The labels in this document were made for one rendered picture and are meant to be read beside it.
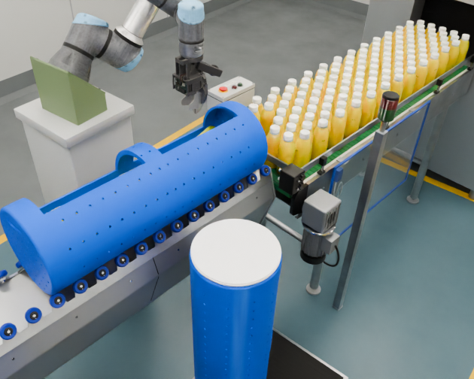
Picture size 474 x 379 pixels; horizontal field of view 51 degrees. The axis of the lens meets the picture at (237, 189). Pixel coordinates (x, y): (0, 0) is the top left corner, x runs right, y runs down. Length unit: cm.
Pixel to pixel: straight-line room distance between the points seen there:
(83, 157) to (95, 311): 61
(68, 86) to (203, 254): 76
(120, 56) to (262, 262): 95
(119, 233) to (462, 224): 247
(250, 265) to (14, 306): 70
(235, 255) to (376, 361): 129
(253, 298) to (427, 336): 146
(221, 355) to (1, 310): 69
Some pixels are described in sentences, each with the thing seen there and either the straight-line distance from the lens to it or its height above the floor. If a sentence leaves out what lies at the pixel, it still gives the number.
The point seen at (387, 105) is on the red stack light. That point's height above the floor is 123.
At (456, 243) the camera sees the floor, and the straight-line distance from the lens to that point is 334.
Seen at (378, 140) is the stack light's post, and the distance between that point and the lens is 204.
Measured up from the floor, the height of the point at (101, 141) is 106.
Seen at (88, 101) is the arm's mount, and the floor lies 122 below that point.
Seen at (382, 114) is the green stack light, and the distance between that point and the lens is 197.
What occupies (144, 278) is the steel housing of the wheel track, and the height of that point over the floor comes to 86.
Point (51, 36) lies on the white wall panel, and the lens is 480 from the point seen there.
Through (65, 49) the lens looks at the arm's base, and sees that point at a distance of 195.
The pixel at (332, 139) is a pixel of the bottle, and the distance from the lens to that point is 220.
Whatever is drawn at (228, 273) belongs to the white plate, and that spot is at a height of 104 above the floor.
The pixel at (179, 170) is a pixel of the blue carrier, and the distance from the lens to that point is 158.
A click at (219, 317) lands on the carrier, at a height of 88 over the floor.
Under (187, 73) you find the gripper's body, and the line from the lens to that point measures 157.
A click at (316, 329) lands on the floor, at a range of 266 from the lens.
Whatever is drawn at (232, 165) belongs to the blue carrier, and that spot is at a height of 113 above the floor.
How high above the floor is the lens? 215
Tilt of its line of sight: 40 degrees down
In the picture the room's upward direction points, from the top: 2 degrees clockwise
